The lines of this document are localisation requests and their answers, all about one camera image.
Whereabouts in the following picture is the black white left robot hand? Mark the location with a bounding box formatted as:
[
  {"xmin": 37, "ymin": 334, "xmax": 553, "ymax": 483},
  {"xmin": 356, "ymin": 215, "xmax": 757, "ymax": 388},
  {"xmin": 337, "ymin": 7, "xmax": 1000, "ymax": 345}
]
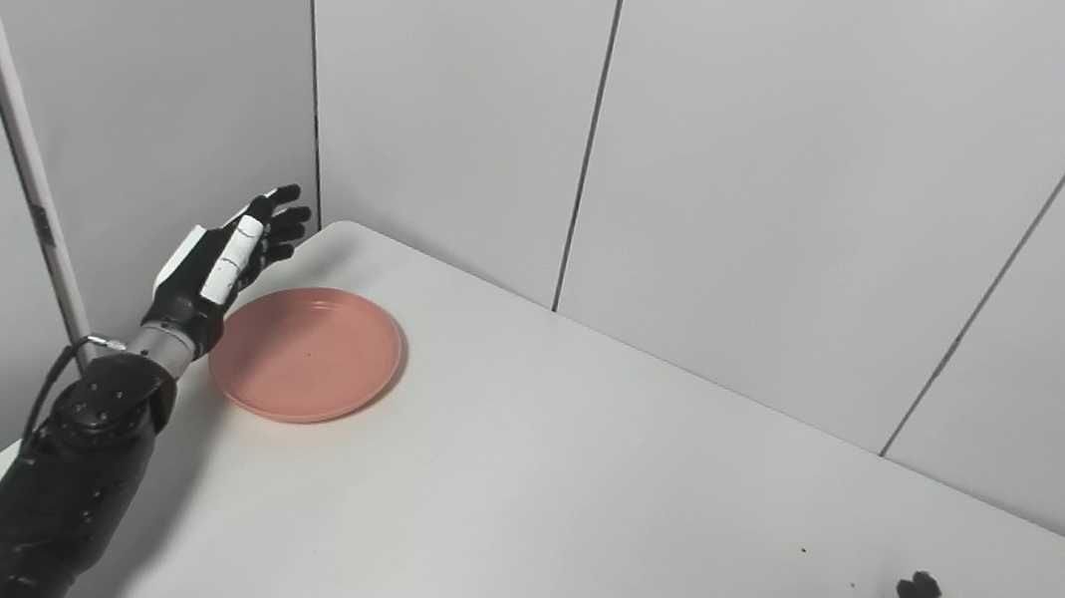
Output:
[{"xmin": 137, "ymin": 168, "xmax": 317, "ymax": 370}]

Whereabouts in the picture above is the pink round plate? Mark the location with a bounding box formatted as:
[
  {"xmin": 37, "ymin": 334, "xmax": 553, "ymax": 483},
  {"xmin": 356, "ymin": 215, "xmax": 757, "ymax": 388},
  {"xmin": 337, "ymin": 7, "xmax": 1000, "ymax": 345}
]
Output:
[{"xmin": 202, "ymin": 275, "xmax": 410, "ymax": 436}]

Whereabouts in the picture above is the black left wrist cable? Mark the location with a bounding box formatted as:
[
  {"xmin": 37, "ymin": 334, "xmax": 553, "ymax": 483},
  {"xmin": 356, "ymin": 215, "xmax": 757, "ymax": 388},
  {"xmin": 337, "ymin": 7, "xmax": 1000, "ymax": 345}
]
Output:
[{"xmin": 17, "ymin": 326, "xmax": 128, "ymax": 472}]

